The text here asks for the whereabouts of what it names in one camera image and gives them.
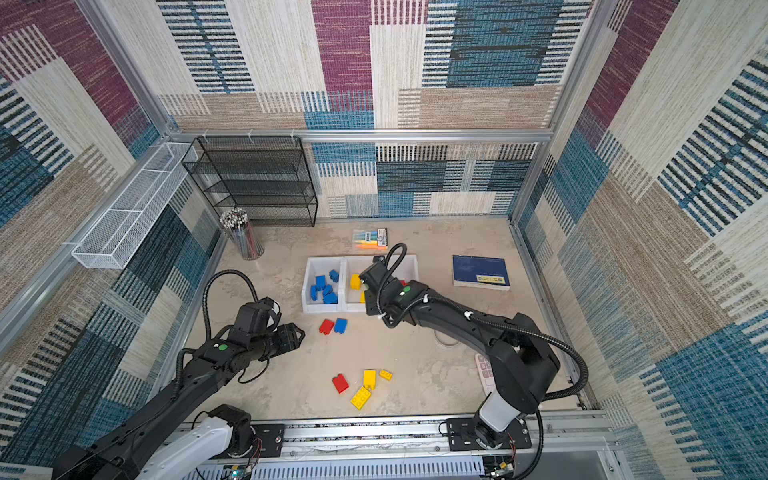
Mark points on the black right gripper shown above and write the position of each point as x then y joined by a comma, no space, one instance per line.
370,305

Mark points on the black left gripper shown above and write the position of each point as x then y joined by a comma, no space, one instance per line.
289,337

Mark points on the red brick top row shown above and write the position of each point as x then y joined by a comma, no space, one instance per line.
327,327

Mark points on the blue brick top row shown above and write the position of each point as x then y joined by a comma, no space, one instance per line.
340,325

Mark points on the blue tall brick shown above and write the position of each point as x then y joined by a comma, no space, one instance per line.
329,298

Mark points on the red brick bottom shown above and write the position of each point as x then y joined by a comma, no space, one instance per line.
340,383

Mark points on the long yellow brick bottom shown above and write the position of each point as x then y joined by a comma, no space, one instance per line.
360,398

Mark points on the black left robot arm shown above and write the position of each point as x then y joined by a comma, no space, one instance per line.
139,448

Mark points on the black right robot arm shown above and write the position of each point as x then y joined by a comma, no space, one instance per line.
529,367

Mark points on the white middle bin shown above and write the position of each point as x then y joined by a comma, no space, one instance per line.
354,265

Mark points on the highlighter marker pack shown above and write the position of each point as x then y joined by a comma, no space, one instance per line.
371,239

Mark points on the white left bin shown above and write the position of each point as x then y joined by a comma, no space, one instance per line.
316,266

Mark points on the tape roll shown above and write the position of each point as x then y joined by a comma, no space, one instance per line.
444,341

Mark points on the blue notebook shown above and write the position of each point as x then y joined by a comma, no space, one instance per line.
480,272

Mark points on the pencil cup with pencils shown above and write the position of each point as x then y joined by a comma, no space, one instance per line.
236,223

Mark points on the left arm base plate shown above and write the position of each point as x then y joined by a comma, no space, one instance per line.
264,439

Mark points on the black wire shelf rack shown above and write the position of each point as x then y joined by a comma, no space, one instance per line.
266,176

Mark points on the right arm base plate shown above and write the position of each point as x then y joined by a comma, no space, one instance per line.
470,434

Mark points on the white mesh wall basket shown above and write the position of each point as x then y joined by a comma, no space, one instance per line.
114,239

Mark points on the aluminium front rail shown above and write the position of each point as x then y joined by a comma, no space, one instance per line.
565,445

